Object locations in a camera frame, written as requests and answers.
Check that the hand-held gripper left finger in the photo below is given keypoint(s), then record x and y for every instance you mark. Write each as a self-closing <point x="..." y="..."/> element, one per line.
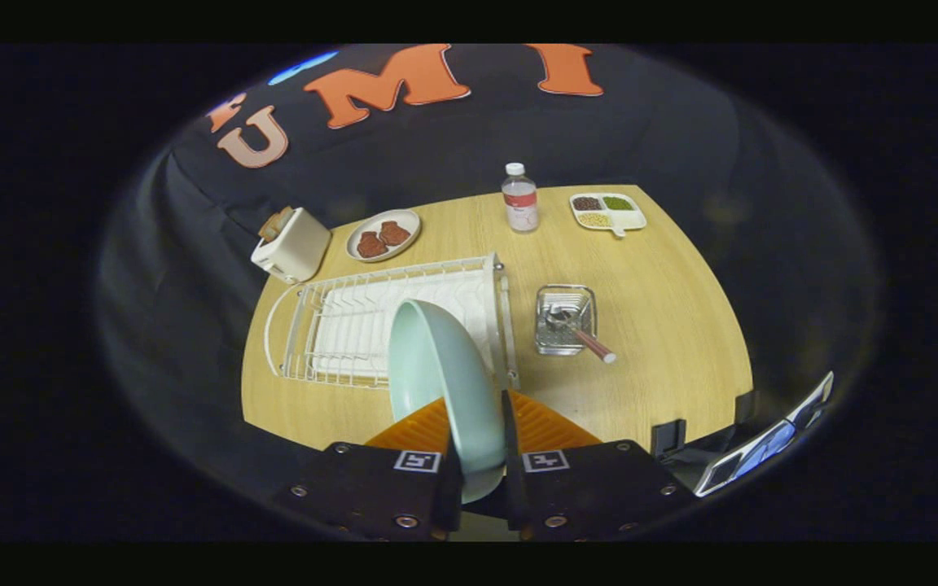
<point x="371" y="488"/>

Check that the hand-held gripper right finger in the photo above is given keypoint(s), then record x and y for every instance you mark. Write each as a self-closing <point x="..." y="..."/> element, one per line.
<point x="511" y="460"/>

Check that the mint green plate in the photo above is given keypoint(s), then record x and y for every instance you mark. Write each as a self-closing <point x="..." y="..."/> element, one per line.
<point x="444" y="382"/>

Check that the beige plate with cookies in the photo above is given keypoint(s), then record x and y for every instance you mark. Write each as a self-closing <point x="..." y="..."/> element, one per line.
<point x="408" y="221"/>

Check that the brown cookie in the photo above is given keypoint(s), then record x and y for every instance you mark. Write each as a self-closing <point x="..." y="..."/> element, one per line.
<point x="394" y="233"/>
<point x="371" y="244"/>

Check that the cream toaster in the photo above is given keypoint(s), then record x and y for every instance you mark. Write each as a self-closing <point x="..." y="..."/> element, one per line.
<point x="298" y="248"/>

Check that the clear plastic water bottle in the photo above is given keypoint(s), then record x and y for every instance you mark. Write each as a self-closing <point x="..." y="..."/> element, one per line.
<point x="520" y="203"/>

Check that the white divided bean tray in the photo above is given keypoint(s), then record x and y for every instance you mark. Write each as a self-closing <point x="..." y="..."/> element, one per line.
<point x="630" y="218"/>

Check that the toast slice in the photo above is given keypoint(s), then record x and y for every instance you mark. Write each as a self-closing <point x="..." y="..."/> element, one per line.
<point x="276" y="222"/>

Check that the black backdrop cloth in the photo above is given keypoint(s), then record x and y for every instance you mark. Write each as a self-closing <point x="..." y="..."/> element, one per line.
<point x="453" y="146"/>

